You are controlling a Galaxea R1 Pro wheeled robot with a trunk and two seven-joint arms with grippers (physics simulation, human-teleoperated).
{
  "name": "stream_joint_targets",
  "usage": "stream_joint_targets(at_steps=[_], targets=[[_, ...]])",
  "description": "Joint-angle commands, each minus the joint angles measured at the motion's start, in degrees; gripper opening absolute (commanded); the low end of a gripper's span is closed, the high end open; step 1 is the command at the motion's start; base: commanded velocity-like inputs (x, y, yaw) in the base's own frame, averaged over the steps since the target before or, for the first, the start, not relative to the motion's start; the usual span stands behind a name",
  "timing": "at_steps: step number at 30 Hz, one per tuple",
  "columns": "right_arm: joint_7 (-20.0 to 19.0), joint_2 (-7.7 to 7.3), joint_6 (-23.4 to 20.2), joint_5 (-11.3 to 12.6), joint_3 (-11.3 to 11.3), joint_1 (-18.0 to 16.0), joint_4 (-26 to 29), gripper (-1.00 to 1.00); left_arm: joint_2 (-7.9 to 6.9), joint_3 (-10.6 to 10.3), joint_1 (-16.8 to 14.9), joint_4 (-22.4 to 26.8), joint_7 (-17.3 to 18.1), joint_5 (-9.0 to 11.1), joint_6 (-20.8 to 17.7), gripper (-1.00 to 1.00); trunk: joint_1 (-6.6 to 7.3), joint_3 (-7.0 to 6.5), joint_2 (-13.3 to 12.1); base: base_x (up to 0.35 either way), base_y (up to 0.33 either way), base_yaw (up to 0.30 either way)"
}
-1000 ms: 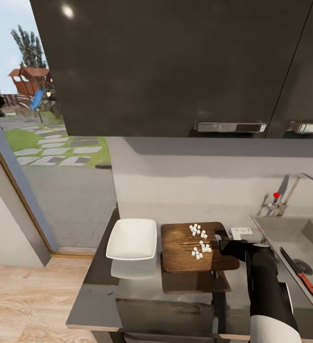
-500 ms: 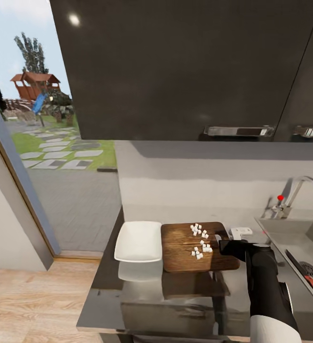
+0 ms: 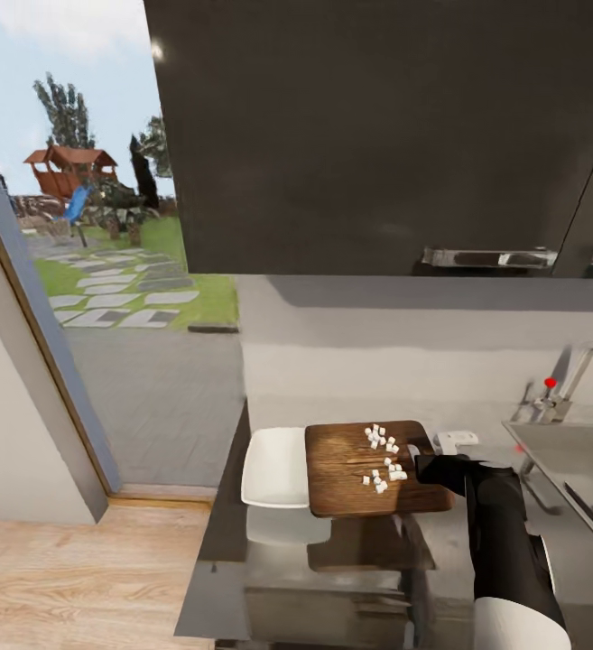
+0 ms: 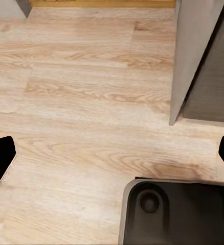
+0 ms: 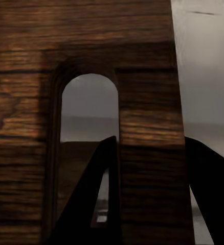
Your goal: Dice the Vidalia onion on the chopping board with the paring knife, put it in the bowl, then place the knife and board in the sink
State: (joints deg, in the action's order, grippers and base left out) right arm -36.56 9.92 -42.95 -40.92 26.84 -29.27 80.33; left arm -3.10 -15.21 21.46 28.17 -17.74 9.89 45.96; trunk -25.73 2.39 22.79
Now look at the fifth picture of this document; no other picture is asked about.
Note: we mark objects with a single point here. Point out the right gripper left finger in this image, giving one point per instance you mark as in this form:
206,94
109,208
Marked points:
73,226

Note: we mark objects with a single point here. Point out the cutting board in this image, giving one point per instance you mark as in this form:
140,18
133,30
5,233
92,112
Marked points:
46,43

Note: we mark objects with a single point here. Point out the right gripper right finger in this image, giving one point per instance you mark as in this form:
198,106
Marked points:
206,179

